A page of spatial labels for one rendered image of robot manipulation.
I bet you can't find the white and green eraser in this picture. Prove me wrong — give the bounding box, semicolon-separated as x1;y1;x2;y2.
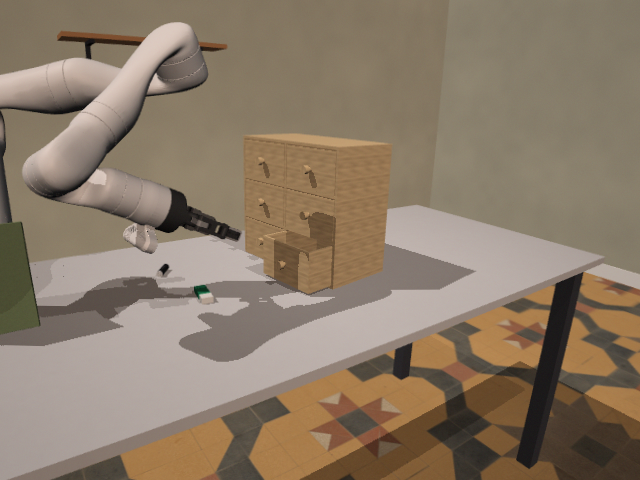
194;285;214;304

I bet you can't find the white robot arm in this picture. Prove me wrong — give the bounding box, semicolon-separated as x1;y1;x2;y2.
0;22;208;254

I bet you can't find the small wooden chest of drawers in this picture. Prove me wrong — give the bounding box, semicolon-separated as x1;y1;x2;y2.
243;133;392;289

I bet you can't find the black battery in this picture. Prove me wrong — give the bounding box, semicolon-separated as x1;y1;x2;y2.
156;264;169;277

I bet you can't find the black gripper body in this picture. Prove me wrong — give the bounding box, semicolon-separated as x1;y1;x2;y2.
155;187;199;233

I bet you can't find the light wood drawer front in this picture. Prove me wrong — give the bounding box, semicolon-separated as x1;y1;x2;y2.
246;179;284;226
286;188;335;242
245;139;285;184
286;144;337;196
246;217;284;257
263;230;333;294

